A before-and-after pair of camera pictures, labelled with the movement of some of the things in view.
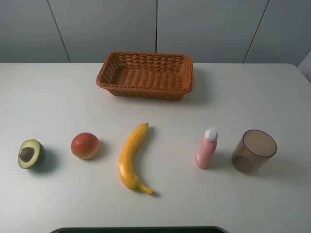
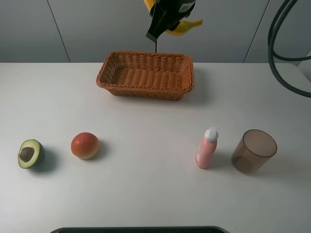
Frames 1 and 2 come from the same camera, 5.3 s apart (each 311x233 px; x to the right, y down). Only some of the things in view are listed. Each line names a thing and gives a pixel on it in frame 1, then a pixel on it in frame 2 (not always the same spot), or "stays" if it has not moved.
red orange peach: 85,146 stays
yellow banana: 126,164 to 184,26
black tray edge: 140,229 stays
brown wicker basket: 149,75 stays
